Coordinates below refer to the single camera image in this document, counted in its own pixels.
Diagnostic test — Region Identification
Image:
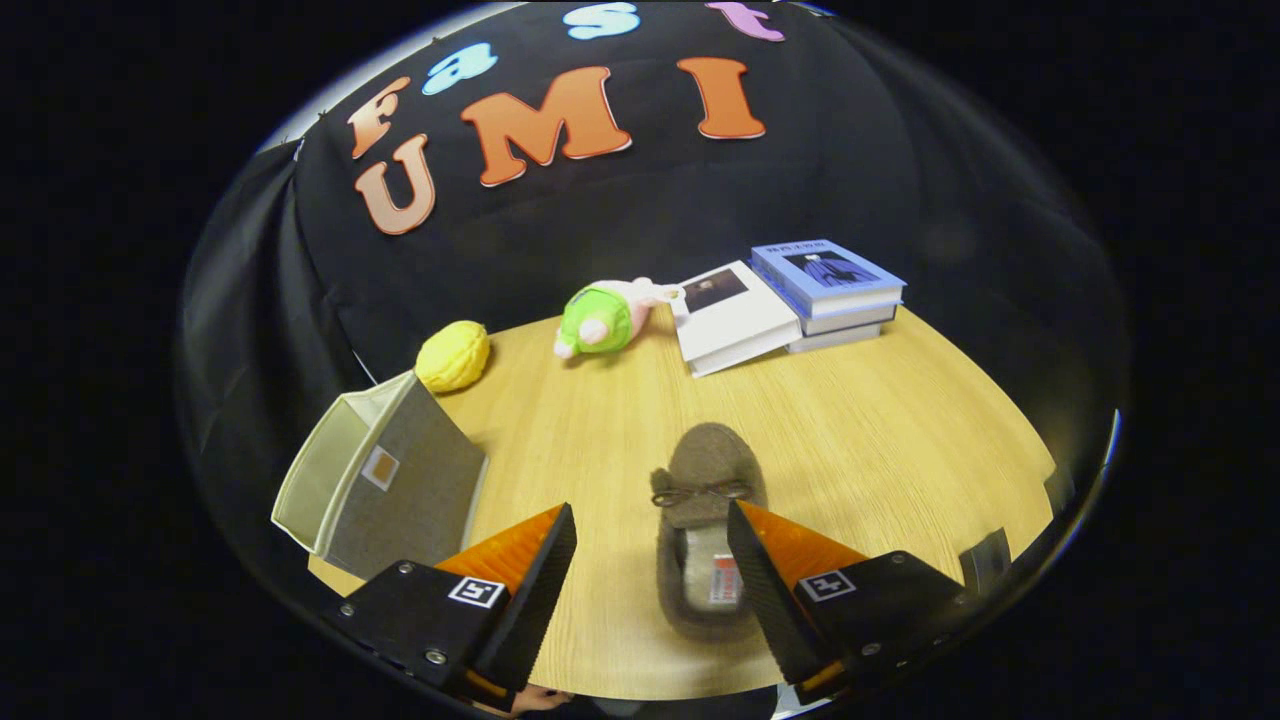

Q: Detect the thin white book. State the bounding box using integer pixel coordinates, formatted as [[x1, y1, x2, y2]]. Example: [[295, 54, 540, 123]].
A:
[[788, 322, 884, 354]]

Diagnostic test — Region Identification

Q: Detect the white book with grey spine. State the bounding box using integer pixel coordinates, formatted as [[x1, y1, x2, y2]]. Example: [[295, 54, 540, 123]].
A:
[[800, 303, 898, 337]]

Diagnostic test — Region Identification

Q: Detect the dark grey object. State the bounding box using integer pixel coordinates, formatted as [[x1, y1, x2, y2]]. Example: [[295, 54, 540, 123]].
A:
[[960, 528, 1013, 591]]

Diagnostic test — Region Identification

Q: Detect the blue book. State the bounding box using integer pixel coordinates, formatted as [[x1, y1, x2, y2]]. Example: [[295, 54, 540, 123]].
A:
[[750, 239, 907, 319]]

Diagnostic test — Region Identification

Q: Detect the black backdrop cloth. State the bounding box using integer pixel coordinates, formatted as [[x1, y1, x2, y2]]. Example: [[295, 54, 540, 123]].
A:
[[180, 0, 1131, 561]]

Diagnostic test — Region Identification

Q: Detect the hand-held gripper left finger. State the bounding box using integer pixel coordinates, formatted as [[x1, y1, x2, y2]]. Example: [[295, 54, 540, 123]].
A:
[[330, 502, 579, 711]]

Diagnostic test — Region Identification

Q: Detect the brown fuzzy shoe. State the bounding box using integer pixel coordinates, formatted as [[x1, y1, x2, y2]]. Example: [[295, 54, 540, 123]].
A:
[[650, 422, 769, 641]]

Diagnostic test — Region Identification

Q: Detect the green and pink plush toy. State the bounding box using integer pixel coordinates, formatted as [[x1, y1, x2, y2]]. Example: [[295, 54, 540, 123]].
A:
[[553, 278, 681, 361]]

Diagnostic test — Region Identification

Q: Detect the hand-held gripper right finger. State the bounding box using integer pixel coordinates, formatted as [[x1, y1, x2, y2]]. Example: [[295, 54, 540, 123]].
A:
[[727, 500, 966, 706]]

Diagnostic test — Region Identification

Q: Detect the grey fabric storage box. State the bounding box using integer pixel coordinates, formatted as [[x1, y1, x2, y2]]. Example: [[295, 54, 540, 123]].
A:
[[272, 370, 491, 581]]

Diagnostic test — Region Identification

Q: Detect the yellow plush bread toy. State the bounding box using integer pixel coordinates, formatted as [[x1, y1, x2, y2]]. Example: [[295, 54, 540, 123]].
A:
[[415, 320, 492, 394]]

